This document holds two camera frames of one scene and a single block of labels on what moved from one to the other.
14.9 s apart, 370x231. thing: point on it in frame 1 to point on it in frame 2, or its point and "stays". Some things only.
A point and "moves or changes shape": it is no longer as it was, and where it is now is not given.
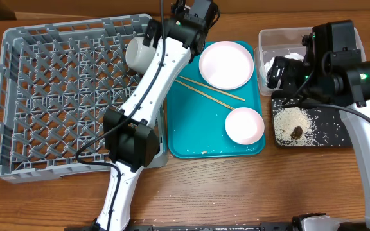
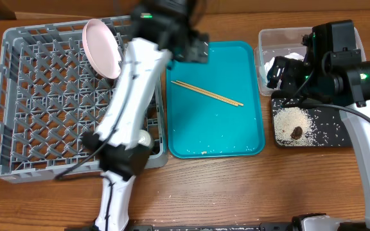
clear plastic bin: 273,43 stays
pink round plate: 226,65 to 102,47
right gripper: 277,74 stays
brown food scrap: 297,133 stays
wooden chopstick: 212,88 moves or changes shape
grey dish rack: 57,85 stays
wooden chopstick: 202,93 moves or changes shape
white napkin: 267,66 stays
